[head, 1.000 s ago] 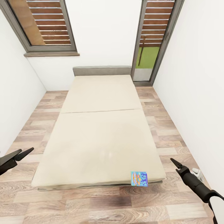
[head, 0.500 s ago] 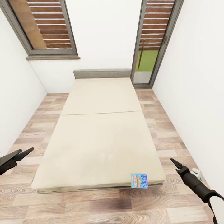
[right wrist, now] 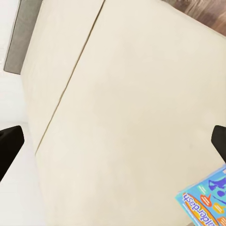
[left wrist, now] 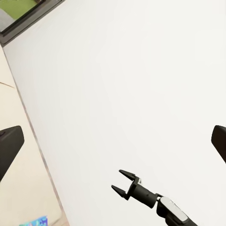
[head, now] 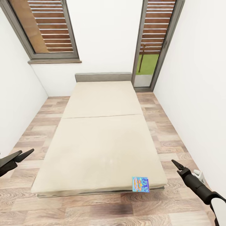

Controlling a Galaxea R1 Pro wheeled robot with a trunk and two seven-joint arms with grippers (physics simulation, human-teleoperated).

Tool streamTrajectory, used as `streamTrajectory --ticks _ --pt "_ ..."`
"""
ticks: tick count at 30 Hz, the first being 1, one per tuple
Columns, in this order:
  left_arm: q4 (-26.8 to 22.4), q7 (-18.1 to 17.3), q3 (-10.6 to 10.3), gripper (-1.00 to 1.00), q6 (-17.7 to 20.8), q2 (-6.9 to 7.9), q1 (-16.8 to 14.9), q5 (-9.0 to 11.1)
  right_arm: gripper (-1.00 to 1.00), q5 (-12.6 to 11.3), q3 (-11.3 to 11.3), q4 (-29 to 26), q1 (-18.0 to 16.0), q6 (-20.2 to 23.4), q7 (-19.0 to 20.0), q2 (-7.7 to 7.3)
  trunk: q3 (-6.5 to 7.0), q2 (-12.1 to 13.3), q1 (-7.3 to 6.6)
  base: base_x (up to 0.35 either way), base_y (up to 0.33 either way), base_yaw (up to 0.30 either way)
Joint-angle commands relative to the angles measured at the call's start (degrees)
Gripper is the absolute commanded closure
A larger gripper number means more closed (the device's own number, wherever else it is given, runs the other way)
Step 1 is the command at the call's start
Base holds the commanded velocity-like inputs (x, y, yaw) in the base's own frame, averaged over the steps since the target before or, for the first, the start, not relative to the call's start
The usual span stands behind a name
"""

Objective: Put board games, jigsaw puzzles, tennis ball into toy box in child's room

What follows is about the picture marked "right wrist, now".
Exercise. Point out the bed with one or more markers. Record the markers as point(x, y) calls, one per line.
point(122, 97)

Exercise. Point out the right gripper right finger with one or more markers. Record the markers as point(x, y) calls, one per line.
point(218, 139)

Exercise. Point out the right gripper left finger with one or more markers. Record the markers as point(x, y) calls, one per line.
point(11, 141)

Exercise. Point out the board game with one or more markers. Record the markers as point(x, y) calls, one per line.
point(205, 200)

